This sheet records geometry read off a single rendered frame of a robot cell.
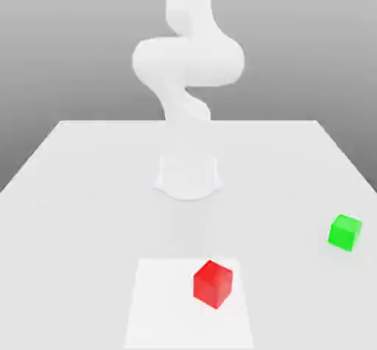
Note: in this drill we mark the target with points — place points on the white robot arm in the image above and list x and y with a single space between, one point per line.
188 61

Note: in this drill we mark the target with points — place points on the small red cube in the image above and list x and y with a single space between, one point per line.
212 284

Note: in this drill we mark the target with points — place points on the small green cube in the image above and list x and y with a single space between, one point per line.
344 232

